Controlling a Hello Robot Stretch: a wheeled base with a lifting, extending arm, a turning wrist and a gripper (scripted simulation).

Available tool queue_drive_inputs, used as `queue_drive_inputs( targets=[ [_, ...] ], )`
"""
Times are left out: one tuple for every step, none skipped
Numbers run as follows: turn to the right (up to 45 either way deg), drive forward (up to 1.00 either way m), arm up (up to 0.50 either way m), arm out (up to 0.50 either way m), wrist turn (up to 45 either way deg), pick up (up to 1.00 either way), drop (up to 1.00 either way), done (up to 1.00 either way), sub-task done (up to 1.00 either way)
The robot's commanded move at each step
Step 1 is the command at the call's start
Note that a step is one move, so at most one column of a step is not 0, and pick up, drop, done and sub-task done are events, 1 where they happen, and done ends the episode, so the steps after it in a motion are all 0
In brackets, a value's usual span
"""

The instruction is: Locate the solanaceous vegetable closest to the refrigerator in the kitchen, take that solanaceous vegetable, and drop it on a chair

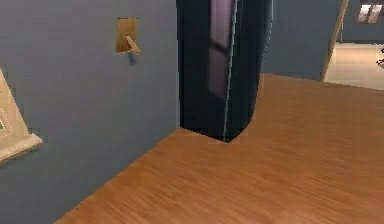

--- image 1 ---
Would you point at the black refrigerator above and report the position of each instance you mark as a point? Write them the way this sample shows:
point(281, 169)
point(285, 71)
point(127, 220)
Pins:
point(200, 66)

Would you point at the black chair base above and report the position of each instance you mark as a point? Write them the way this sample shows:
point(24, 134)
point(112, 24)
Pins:
point(381, 58)

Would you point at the beige framed picture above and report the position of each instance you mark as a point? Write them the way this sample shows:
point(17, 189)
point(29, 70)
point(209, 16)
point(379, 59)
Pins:
point(10, 130)

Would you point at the brass wall switch plate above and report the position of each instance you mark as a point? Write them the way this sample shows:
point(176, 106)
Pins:
point(126, 35)

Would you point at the tan wooden door frame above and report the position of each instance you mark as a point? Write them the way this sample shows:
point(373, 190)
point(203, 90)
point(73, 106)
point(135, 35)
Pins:
point(334, 40)

